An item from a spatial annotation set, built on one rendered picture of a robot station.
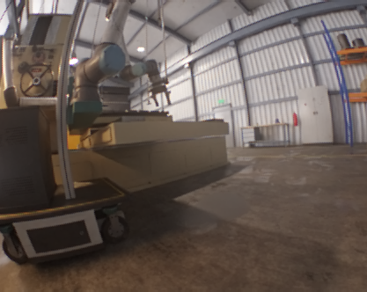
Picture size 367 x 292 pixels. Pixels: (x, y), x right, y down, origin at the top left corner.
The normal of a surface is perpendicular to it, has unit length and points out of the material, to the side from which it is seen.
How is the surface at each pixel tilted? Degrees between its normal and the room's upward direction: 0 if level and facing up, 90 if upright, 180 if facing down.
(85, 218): 90
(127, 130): 90
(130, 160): 90
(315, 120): 90
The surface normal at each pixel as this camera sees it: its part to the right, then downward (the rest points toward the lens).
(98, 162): 0.65, -0.03
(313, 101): -0.75, 0.10
